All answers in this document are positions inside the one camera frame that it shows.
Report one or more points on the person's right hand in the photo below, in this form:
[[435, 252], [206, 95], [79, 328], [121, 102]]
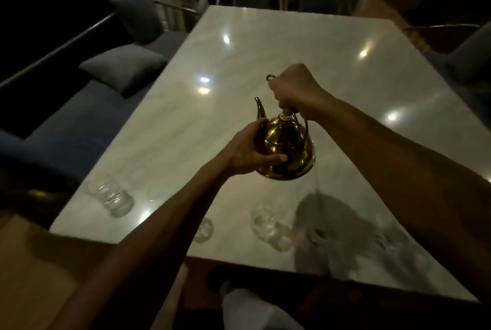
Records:
[[297, 90]]

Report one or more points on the person's left hand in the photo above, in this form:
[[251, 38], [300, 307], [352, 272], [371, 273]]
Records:
[[241, 151]]

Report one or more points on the person's left thumb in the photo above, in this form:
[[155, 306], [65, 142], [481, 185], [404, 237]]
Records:
[[274, 158]]

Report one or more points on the person's right fingers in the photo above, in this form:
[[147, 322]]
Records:
[[284, 97]]

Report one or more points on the golden metal teapot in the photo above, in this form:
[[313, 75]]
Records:
[[287, 145]]

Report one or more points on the person's left forearm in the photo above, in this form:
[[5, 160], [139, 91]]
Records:
[[134, 260]]

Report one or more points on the person's right forearm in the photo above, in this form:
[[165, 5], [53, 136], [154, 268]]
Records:
[[414, 176]]

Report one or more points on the clear drinking glass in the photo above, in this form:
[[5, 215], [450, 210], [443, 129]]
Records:
[[203, 230], [270, 225], [319, 234], [399, 245], [110, 194]]

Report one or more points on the person's white trouser leg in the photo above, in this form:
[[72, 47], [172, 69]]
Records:
[[255, 312]]

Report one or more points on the grey cushion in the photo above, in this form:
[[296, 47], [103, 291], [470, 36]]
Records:
[[136, 9], [122, 66]]

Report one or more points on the blue bench sofa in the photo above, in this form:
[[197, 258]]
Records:
[[76, 119]]

